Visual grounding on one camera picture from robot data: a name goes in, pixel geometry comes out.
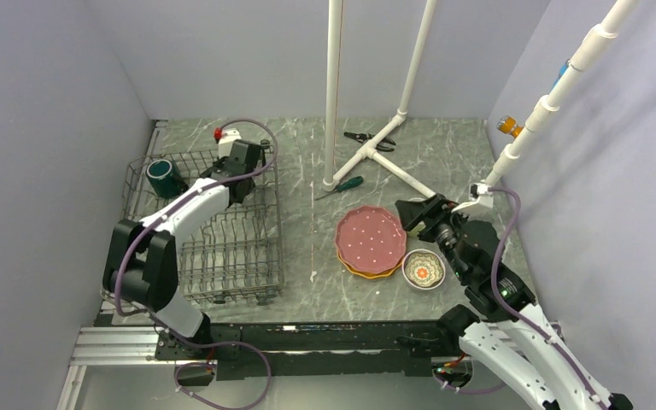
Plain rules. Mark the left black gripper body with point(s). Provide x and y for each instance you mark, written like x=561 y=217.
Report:
x=251 y=184

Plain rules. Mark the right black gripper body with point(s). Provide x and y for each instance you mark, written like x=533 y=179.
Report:
x=442 y=228

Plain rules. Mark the patterned floral bowl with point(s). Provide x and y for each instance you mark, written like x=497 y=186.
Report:
x=423 y=269

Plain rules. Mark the dark green mug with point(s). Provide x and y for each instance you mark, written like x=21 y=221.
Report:
x=165 y=179

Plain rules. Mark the cream yellow-green cup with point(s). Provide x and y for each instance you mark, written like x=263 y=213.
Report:
x=414 y=232

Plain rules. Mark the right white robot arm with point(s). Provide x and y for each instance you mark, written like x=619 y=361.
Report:
x=504 y=328

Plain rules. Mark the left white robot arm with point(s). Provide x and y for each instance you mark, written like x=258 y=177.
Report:
x=142 y=262

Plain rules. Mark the pink dotted plate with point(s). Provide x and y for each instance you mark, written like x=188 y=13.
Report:
x=370 y=239

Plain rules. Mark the yellow plate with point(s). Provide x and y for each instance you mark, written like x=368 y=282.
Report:
x=368 y=275

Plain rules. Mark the black pliers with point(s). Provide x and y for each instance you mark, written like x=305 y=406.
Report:
x=385 y=145

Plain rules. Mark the white PVC diagonal pipe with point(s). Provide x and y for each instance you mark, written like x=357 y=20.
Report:
x=593 y=46

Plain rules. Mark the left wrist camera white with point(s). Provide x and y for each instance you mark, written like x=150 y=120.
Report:
x=225 y=138

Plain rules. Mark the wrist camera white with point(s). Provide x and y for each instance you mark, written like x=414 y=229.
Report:
x=225 y=138
x=480 y=201

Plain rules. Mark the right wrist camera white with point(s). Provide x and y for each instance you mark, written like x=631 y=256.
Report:
x=480 y=201

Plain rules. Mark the green handled screwdriver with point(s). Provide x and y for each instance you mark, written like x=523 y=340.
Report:
x=340 y=188

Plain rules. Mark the grey wire dish rack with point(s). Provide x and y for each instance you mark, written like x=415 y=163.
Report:
x=237 y=254

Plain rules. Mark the white PVC pipe frame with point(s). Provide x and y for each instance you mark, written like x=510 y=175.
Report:
x=333 y=176

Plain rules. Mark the orange yellow wall fitting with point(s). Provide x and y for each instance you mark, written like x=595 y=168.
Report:
x=509 y=126

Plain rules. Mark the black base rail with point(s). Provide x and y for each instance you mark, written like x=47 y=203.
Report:
x=412 y=348

